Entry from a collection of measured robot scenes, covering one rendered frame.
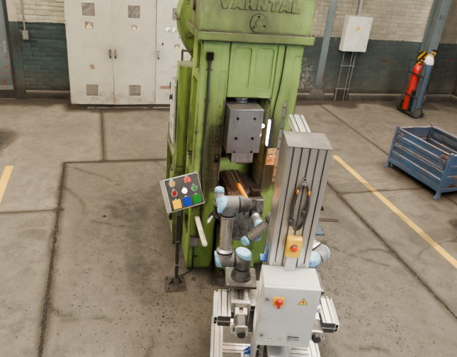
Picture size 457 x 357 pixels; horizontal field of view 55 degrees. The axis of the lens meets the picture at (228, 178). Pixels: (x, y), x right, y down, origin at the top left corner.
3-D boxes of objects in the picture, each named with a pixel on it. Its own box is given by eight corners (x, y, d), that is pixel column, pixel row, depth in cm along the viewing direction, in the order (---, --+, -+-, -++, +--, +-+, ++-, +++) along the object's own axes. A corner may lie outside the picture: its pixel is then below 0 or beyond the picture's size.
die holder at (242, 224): (258, 239, 433) (264, 199, 413) (220, 241, 424) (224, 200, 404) (244, 209, 481) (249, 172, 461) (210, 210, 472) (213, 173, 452)
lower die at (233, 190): (248, 197, 415) (249, 188, 411) (227, 197, 410) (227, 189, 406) (237, 176, 451) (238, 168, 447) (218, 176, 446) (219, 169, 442)
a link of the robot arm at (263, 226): (281, 220, 319) (245, 250, 352) (289, 214, 327) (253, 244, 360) (271, 207, 322) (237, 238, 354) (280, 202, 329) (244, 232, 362)
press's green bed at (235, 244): (253, 276, 454) (258, 239, 433) (217, 279, 446) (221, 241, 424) (240, 244, 502) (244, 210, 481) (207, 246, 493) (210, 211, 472)
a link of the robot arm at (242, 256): (251, 270, 317) (254, 255, 311) (233, 270, 315) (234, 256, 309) (249, 260, 328) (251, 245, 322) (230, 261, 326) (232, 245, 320)
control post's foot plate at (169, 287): (188, 290, 427) (188, 283, 423) (164, 292, 422) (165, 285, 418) (185, 276, 445) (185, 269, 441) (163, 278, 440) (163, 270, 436)
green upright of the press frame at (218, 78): (211, 267, 462) (231, 40, 358) (186, 268, 456) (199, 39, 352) (204, 242, 500) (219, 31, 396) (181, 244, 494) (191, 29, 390)
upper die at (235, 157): (252, 162, 399) (253, 153, 394) (230, 163, 394) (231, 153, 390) (241, 144, 435) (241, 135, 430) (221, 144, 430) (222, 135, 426)
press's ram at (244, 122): (268, 152, 397) (273, 110, 379) (226, 153, 388) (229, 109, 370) (255, 135, 434) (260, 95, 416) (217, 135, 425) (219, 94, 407)
